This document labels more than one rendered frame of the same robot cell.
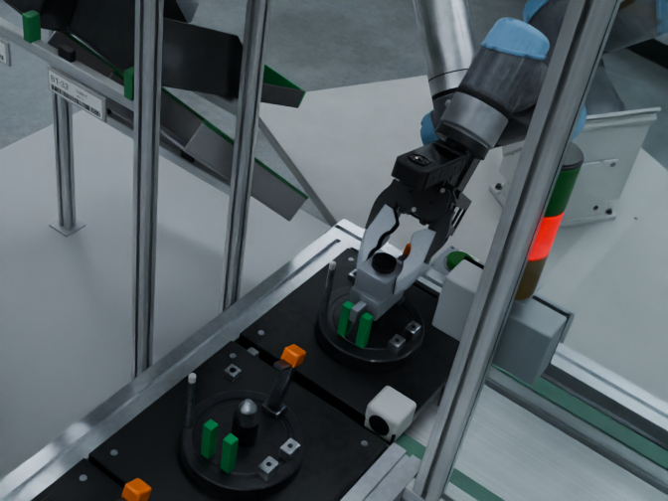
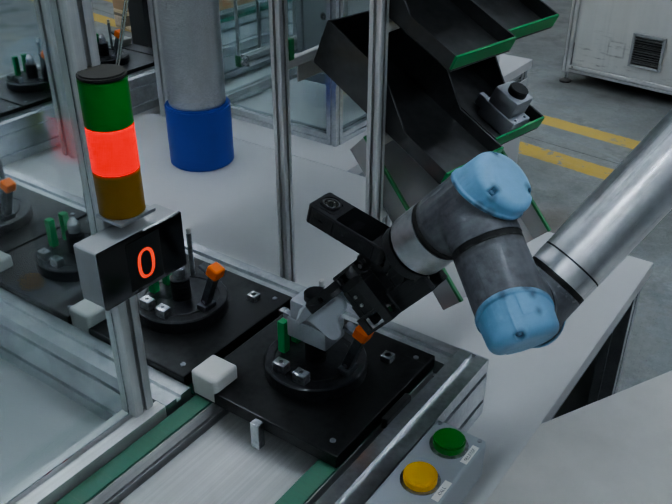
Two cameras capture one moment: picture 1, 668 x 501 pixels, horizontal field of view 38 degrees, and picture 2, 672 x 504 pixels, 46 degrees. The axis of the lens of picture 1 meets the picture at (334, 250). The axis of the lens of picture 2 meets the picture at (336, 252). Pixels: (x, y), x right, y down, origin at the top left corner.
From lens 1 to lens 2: 1.39 m
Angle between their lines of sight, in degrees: 75
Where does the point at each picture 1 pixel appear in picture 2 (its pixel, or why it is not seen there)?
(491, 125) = (400, 232)
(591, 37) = not seen: outside the picture
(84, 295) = not seen: hidden behind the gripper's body
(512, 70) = (440, 191)
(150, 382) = (250, 272)
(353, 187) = (636, 427)
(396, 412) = (203, 368)
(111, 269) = not seen: hidden behind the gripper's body
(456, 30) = (588, 209)
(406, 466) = (163, 393)
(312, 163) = (658, 394)
